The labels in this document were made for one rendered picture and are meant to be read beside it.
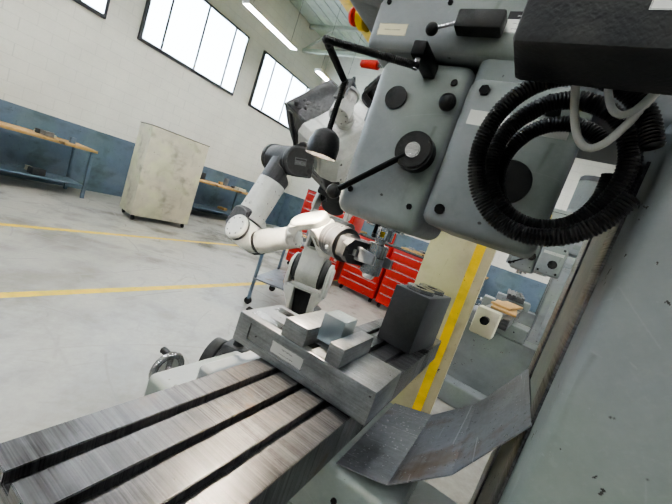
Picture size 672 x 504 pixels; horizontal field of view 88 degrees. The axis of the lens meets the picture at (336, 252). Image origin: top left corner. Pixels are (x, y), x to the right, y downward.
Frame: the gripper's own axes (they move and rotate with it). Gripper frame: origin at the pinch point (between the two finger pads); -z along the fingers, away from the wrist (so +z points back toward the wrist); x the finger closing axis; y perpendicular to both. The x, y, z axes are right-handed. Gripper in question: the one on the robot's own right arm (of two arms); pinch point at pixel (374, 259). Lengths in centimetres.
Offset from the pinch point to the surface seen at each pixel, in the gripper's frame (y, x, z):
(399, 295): 11.7, 30.6, 15.6
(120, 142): 17, -16, 819
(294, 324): 17.0, -15.1, -0.5
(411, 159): -20.6, -9.6, -10.2
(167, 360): 54, -24, 47
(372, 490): 35.2, -5.3, -25.0
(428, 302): 9.8, 33.6, 6.6
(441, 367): 71, 158, 68
